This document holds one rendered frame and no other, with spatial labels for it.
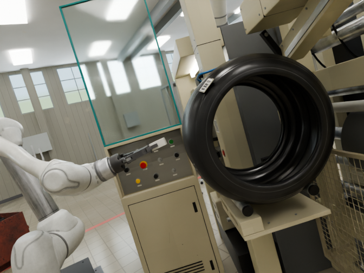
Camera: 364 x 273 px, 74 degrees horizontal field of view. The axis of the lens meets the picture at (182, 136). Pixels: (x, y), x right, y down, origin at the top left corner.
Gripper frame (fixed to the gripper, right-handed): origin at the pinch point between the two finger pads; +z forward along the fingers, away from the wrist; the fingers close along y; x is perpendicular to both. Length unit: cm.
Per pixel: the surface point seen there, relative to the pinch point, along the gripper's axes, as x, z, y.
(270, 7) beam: -30, 64, -3
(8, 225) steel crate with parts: 31, -248, 237
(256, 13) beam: -33, 64, 9
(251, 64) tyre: -12.8, 43.5, -12.7
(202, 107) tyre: -6.1, 20.9, -12.4
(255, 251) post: 80, 21, 28
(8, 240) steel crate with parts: 51, -254, 232
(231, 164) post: 29.2, 29.0, 28.1
